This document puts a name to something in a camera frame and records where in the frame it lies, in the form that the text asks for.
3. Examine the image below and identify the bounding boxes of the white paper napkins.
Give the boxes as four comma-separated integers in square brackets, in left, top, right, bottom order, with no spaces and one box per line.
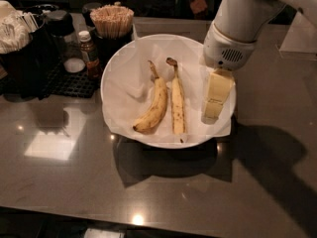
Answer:
[0,0,40,55]

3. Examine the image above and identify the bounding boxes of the black grid mat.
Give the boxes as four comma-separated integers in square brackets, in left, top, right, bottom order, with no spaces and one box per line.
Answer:
[0,60,101,99]

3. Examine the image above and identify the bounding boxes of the black chopstick holder cup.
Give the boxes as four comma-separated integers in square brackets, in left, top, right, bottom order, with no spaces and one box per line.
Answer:
[91,30,133,66]

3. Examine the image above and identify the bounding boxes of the white gripper with vent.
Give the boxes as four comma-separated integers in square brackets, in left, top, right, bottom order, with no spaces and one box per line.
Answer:
[201,22,258,124]

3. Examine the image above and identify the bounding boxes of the glass shaker with black lid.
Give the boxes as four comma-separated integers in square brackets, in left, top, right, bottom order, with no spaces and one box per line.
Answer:
[46,10,85,73]

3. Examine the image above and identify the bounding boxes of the white bowl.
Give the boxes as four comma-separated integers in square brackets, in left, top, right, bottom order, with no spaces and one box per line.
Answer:
[100,33,238,150]

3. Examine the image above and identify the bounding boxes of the curved yellow banana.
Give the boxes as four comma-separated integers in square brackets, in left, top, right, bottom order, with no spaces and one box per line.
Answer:
[133,61,168,133]

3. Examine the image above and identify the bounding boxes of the dark jar behind chopsticks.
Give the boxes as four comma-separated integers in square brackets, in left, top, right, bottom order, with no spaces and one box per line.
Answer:
[81,2,102,27]

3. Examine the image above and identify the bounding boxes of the white paper liner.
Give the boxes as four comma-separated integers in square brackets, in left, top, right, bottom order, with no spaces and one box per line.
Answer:
[102,34,233,145]

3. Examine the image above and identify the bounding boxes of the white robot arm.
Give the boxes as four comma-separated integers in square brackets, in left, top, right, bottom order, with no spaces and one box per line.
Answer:
[202,0,317,121]

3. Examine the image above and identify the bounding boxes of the straight spotted yellow banana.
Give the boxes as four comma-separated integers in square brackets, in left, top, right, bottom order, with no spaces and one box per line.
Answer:
[166,58,186,135]

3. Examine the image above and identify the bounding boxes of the small brown sauce bottle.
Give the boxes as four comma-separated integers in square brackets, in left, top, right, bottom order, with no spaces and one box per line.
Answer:
[78,31,102,80]

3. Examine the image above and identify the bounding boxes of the black condiment caddy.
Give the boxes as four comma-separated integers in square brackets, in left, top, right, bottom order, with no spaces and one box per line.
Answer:
[0,13,60,97]

